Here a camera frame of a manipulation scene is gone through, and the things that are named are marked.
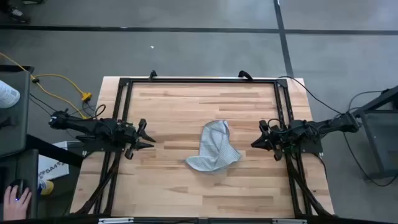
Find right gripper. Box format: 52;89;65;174
251;119;293;162

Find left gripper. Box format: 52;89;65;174
117;118;157;160

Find grey microfiber towel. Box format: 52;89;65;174
185;119;242;173

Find black diagonal bar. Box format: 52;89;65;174
26;133;85;169

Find white printed box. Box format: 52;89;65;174
37;141;71;181

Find yellow shoe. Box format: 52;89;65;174
37;179;55;196

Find dark mouse desk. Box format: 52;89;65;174
0;148;40;220

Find black metal stand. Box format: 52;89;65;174
343;85;398;180

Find grey side desk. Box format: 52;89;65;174
0;64;35;158

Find white labelled bottle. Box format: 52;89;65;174
0;80;21;110

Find person's hand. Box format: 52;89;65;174
2;185;33;222

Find person's dark shoe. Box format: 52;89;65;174
7;5;32;24

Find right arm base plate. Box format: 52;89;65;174
278;129;324;156

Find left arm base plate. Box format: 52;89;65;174
75;134;125;156

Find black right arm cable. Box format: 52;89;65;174
278;75;343;115

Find large black frame clamp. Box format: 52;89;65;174
238;70;254;82

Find yellow extension cable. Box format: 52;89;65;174
0;52;93;120

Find black metal table frame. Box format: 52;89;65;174
70;77;335;218

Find silver table bracket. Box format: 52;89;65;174
272;218;308;224
98;217;134;224

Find black floor cable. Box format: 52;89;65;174
341;90;398;187

